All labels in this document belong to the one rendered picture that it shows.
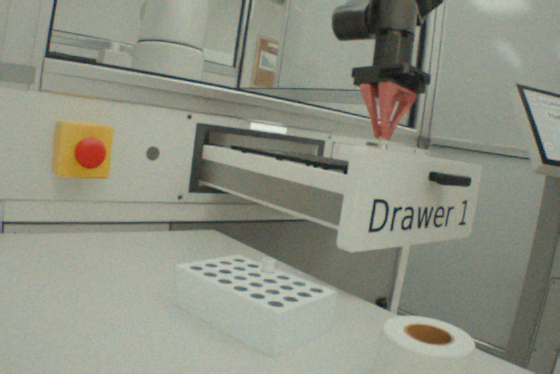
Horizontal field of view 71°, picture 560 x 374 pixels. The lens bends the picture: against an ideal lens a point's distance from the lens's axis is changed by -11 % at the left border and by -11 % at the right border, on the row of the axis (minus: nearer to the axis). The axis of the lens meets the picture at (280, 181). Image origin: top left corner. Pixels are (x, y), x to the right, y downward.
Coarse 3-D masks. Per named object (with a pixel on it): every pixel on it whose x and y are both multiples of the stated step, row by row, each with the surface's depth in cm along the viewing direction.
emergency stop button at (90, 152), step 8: (80, 144) 51; (88, 144) 52; (96, 144) 52; (80, 152) 51; (88, 152) 52; (96, 152) 52; (104, 152) 53; (80, 160) 52; (88, 160) 52; (96, 160) 53; (88, 168) 53
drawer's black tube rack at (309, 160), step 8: (248, 152) 68; (256, 152) 66; (264, 152) 65; (272, 152) 66; (280, 152) 71; (288, 152) 75; (296, 160) 60; (304, 160) 58; (312, 160) 57; (320, 160) 60; (328, 160) 65; (336, 160) 73
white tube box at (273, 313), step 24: (192, 264) 41; (216, 264) 42; (240, 264) 43; (192, 288) 38; (216, 288) 36; (240, 288) 37; (264, 288) 37; (288, 288) 39; (312, 288) 39; (192, 312) 38; (216, 312) 36; (240, 312) 34; (264, 312) 33; (288, 312) 33; (312, 312) 36; (240, 336) 34; (264, 336) 33; (288, 336) 34; (312, 336) 37
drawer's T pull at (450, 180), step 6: (432, 174) 52; (438, 174) 49; (444, 174) 49; (450, 174) 50; (432, 180) 52; (438, 180) 49; (444, 180) 48; (450, 180) 49; (456, 180) 50; (462, 180) 51; (468, 180) 52; (456, 186) 51; (462, 186) 52; (468, 186) 53
